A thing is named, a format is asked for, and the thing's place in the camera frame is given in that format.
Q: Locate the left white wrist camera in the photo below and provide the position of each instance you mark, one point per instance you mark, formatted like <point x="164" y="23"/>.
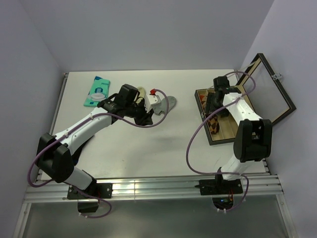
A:
<point x="151" y="100"/>

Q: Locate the cream ankle sock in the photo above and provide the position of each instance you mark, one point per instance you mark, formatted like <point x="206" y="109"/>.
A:
<point x="142" y="93"/>

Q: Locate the black compartment storage box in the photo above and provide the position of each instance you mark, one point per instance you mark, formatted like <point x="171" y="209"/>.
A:
<point x="269" y="99"/>

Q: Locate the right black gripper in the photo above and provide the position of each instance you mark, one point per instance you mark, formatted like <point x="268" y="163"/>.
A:
<point x="209" y="106"/>

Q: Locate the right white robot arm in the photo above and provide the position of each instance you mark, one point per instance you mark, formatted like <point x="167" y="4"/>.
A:
<point x="253" y="138"/>

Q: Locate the aluminium frame rail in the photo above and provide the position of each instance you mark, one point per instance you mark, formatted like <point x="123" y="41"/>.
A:
<point x="151" y="189"/>

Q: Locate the grey ankle sock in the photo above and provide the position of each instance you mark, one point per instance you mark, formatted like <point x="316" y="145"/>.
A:
<point x="164" y="105"/>

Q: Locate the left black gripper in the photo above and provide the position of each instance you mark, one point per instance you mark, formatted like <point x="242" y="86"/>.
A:
<point x="146" y="118"/>

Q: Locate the black blue sock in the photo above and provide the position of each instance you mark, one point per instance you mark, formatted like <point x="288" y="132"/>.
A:
<point x="77" y="153"/>

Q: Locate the rolled orange argyle sock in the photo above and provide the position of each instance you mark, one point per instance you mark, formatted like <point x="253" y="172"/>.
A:
<point x="203" y="100"/>

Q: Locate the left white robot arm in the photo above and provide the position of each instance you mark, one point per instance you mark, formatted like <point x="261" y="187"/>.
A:
<point x="56" y="153"/>

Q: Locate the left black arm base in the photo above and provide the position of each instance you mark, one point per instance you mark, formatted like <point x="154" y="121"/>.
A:
<point x="91" y="199"/>

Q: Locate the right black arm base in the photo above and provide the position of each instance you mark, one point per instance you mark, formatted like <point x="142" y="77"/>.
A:
<point x="219" y="186"/>

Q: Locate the teal patterned sock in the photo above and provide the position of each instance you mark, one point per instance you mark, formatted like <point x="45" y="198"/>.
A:
<point x="98" y="92"/>

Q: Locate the brown argyle sock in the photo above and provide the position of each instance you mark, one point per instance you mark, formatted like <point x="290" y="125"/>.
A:
<point x="213" y="124"/>

